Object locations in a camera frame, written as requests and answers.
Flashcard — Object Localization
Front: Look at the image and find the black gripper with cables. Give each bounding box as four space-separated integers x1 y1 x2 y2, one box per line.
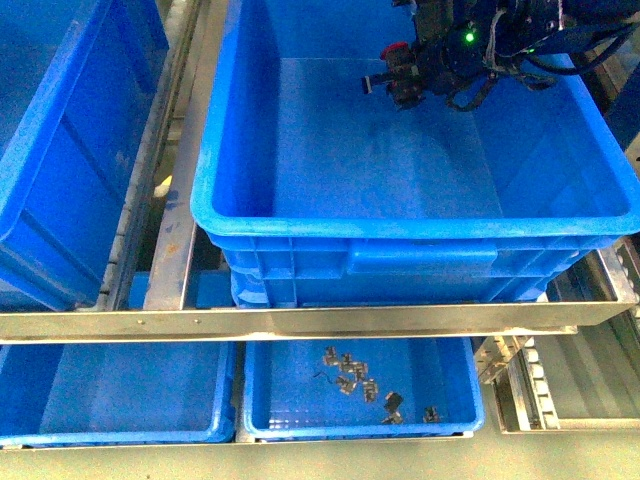
409 0 566 111

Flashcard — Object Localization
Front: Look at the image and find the red mushroom push button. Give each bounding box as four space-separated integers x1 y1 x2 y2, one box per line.
361 42 423 110

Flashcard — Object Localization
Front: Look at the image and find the blue bin with buttons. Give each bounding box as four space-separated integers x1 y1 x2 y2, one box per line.
1 1 169 312

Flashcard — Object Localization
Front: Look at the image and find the empty blue upper bin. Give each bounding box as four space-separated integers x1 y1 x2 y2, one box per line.
191 1 639 308

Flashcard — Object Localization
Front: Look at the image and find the pile of metal clips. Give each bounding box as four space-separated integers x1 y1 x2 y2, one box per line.
300 340 445 428

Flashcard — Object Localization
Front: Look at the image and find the lower blue bin with clips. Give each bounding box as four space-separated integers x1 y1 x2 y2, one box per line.
243 338 485 442

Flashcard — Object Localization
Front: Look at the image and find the lower blue bin centre-right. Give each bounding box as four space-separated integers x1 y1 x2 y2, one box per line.
1 342 236 447

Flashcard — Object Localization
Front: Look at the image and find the metal rack front rail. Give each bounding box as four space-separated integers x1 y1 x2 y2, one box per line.
1 297 636 344

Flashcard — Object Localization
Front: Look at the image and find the metal centre divider rail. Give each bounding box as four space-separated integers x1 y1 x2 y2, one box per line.
143 1 228 311

